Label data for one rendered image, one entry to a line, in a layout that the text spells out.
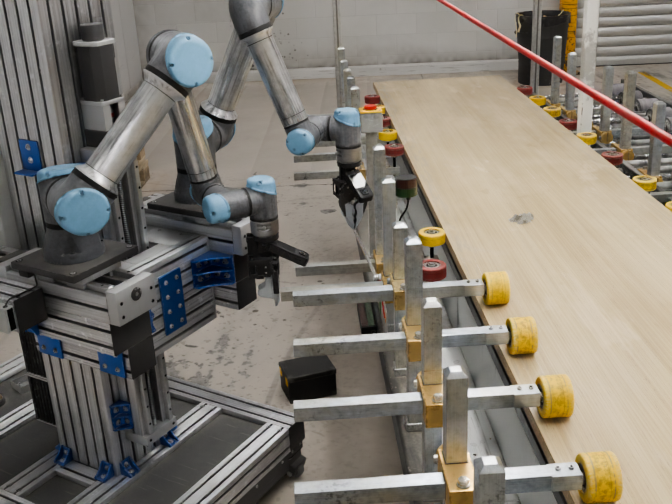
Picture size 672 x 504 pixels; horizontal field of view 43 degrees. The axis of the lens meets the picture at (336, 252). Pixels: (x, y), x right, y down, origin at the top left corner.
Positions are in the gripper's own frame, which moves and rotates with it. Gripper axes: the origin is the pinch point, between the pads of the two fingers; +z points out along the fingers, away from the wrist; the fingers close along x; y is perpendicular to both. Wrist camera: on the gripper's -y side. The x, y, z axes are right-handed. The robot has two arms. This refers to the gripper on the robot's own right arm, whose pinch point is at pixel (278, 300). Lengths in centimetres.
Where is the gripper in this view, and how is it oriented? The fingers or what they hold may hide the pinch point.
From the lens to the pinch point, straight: 236.1
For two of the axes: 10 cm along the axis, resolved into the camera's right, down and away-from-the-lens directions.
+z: 0.5, 9.3, 3.7
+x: 0.5, 3.7, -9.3
